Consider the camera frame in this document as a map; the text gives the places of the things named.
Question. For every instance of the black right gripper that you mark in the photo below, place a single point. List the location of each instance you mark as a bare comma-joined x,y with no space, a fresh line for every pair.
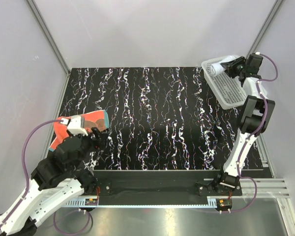
230,65

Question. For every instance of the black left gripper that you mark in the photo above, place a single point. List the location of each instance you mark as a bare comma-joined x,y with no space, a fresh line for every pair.
97,144

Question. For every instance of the white terry towel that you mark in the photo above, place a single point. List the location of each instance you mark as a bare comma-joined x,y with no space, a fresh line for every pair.
216,68

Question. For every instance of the orange patterned towel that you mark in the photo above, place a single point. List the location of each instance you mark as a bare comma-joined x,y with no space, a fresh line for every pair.
96,119

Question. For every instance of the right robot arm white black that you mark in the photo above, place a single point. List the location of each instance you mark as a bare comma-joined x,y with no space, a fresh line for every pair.
253,118

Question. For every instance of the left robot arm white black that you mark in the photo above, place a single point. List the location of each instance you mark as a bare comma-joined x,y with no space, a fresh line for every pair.
57,179

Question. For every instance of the white plastic mesh basket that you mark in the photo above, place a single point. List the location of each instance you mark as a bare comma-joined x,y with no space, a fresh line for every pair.
230,92

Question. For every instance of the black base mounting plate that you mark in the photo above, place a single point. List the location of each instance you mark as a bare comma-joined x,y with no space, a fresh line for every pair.
195,182

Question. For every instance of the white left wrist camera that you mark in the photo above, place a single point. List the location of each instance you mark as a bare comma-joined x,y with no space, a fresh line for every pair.
75,126

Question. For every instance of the aluminium frame rail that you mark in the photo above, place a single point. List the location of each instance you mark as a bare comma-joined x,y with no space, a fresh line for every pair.
194,197

